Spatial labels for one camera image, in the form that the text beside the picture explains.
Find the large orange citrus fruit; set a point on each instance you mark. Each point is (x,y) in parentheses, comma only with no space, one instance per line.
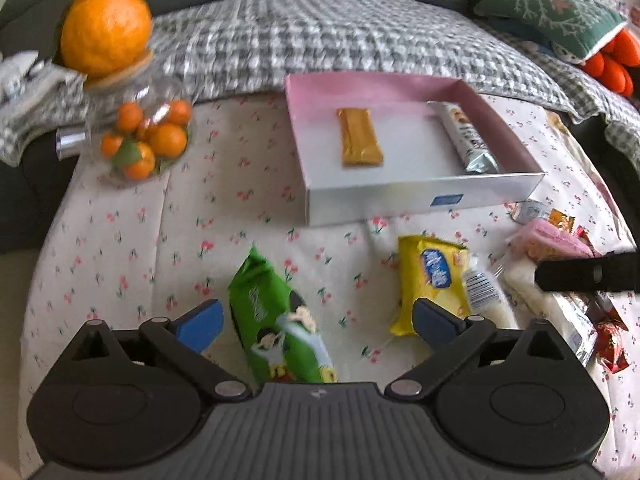
(105,30)

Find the small silver snack packet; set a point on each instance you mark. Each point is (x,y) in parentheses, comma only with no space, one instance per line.
(530,211)

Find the pile of small mandarins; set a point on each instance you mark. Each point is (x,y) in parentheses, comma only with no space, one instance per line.
(167,140)

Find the cherry print tablecloth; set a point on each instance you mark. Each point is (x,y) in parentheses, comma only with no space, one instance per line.
(150,240)

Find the grey checkered blanket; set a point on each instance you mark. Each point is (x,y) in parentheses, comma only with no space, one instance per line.
(325,35)

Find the orange plush toy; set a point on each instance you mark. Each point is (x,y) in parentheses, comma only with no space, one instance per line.
(612,72)

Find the wooden jar lid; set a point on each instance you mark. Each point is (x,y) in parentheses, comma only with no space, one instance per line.
(127,70)

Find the pink white cardboard box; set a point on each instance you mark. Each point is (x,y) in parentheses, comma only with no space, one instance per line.
(375,205)

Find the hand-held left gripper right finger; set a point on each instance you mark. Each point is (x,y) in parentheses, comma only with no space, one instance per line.
(431,316)

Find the green embroidered cushion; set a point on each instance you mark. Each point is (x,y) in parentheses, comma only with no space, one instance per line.
(545,10)

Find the green snack packet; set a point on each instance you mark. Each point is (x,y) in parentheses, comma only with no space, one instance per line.
(280,320)

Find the orange-brown snack bar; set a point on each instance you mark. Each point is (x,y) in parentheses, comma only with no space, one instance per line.
(359,137)

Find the yellow snack packet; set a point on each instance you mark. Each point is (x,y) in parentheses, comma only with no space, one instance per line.
(430,270)

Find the round glass jar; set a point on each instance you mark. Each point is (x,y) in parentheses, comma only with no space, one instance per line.
(165,90)

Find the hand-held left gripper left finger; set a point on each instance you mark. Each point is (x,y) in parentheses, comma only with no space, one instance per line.
(200,321)

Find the silver metal cylinder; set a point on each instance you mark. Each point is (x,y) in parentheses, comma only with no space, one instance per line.
(70,141)

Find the small red candy packet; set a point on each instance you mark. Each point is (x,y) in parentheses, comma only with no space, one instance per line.
(605,306)

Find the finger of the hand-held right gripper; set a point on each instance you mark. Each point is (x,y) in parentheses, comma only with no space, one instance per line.
(585,272)

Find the silver tube snack packet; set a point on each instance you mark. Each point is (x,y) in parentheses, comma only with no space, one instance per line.
(465,135)

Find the pink snack packet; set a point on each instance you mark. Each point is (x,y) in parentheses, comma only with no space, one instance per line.
(545,240)

